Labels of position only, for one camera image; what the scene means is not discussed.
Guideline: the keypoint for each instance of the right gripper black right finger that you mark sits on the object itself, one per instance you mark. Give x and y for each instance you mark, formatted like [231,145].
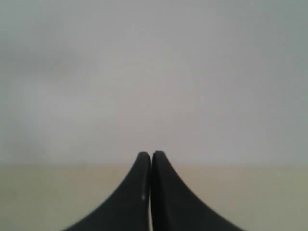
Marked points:
[175,207]

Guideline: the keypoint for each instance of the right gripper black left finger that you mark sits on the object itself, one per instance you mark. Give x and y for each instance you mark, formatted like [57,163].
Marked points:
[127,208]

